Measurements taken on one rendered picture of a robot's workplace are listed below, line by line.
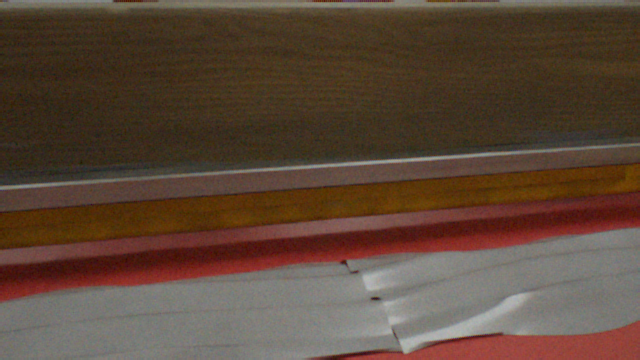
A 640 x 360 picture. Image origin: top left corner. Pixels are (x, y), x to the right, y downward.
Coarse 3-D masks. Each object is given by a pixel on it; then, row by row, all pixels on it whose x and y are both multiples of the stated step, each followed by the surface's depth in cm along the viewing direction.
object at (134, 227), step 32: (448, 192) 30; (480, 192) 30; (512, 192) 31; (544, 192) 31; (576, 192) 32; (608, 192) 32; (64, 224) 26; (96, 224) 26; (128, 224) 26; (160, 224) 27; (192, 224) 27; (224, 224) 27; (256, 224) 28
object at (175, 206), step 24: (600, 168) 32; (624, 168) 32; (288, 192) 28; (312, 192) 28; (336, 192) 28; (360, 192) 29; (384, 192) 29; (408, 192) 29; (0, 216) 25; (24, 216) 25; (48, 216) 25; (72, 216) 26; (96, 216) 26; (120, 216) 26
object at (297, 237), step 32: (288, 224) 30; (0, 256) 26; (32, 256) 26; (64, 256) 26; (96, 256) 26; (128, 256) 26; (160, 256) 26; (192, 256) 26; (224, 256) 26; (256, 256) 26; (288, 256) 26; (320, 256) 26; (0, 288) 23; (32, 288) 23; (64, 288) 23; (384, 352) 19
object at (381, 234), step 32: (320, 224) 30; (352, 224) 30; (384, 224) 30; (416, 224) 30; (448, 224) 30; (480, 224) 30; (512, 224) 30; (544, 224) 30; (576, 224) 30; (608, 224) 30; (352, 256) 26; (416, 352) 19; (448, 352) 19; (480, 352) 19; (512, 352) 19; (544, 352) 19; (576, 352) 19; (608, 352) 19
